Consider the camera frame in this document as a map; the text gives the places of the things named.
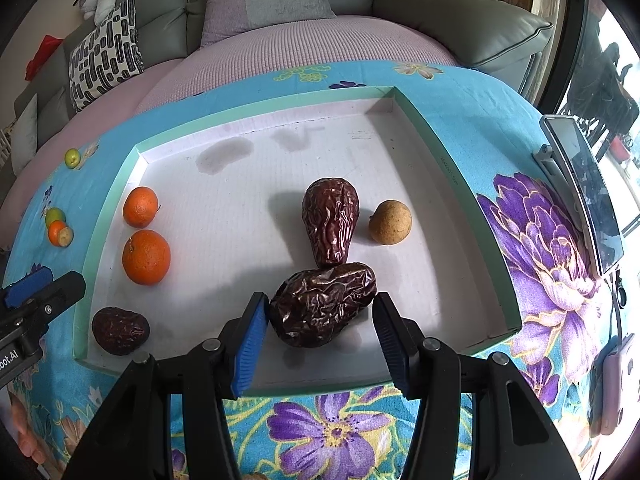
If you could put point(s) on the orange mandarin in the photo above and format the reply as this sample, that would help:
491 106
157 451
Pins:
141 206
146 258
54 232

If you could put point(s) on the red bag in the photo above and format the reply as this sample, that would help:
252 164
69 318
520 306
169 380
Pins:
42 57

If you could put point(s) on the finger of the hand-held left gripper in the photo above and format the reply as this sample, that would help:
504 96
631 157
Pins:
27 287
55 297

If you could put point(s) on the large green jujube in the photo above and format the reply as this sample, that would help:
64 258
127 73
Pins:
53 216

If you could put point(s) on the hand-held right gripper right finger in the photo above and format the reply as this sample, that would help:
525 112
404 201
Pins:
392 345

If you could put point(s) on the grey sofa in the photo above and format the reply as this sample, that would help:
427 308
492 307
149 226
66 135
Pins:
450 25

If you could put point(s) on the tablet on stand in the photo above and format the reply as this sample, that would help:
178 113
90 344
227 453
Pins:
590 195

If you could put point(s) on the white rack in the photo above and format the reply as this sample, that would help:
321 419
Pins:
4 150

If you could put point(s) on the wrinkled dark red date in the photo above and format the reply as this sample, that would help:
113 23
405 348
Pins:
322 305
330 225
120 331

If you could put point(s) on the black white patterned pillow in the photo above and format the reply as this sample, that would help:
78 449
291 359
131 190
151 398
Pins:
100 60

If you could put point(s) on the small green jujube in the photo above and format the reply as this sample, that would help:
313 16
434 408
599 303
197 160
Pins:
73 158

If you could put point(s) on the person's left hand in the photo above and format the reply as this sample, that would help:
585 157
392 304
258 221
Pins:
30 440

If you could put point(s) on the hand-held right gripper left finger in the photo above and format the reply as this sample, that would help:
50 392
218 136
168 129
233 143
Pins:
248 345

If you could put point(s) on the blue floral tablecloth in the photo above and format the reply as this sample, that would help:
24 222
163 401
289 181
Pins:
500 125

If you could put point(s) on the light grey pillow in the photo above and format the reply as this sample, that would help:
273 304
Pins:
25 135

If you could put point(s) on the glass balcony door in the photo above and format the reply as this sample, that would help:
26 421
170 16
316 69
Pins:
565 35

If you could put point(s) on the pink sofa seat cover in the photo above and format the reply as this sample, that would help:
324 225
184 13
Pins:
150 80
310 45

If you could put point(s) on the lilac grey pillow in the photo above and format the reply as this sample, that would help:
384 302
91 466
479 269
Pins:
260 0

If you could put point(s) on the teal cardboard tray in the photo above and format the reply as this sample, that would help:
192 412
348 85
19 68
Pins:
250 185

